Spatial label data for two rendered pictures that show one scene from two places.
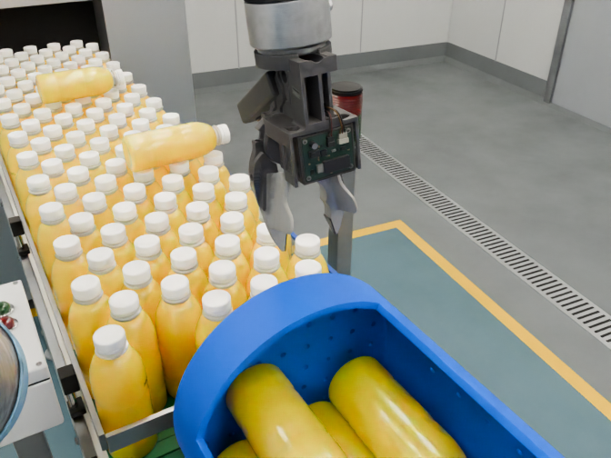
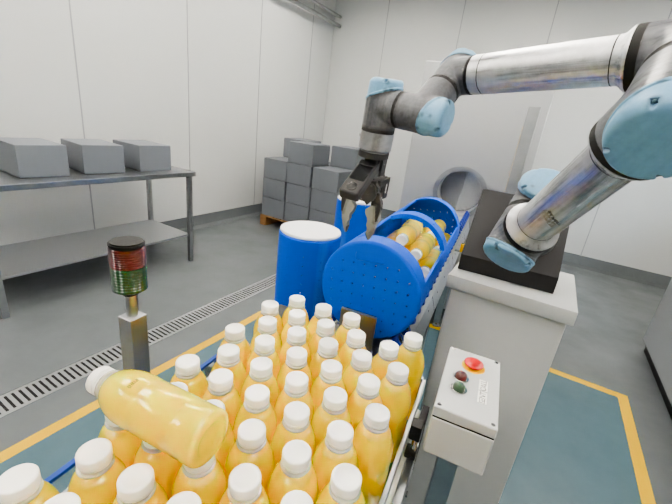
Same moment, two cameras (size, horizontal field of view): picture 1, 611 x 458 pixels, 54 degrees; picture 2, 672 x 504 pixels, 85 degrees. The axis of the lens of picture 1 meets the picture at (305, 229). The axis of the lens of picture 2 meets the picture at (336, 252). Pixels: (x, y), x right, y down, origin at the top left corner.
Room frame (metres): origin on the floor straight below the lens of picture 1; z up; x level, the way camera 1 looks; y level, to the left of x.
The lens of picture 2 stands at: (1.13, 0.67, 1.52)
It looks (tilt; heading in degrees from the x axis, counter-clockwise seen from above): 20 degrees down; 232
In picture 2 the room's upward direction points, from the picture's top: 7 degrees clockwise
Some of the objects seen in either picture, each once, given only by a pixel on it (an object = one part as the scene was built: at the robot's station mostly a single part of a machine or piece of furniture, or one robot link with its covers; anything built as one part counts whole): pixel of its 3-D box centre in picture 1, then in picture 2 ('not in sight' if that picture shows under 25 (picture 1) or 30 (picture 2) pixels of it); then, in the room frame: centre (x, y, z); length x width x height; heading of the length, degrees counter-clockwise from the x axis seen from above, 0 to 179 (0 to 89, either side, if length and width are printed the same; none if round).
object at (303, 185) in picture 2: not in sight; (314, 187); (-1.63, -3.59, 0.59); 1.20 x 0.80 x 1.19; 114
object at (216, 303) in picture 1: (216, 303); (351, 319); (0.64, 0.12, 1.09); 0.04 x 0.04 x 0.02
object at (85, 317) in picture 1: (99, 341); (389, 414); (0.67, 0.31, 0.99); 0.07 x 0.07 x 0.19
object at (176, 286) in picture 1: (175, 287); (356, 337); (0.67, 0.18, 1.09); 0.04 x 0.04 x 0.02
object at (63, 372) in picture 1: (71, 391); (414, 438); (0.63, 0.34, 0.94); 0.03 x 0.02 x 0.08; 31
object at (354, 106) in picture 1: (345, 102); (127, 255); (1.06, -0.07, 1.23); 0.06 x 0.06 x 0.04
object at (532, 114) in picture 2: not in sight; (492, 256); (-0.91, -0.43, 0.85); 0.06 x 0.06 x 1.70; 31
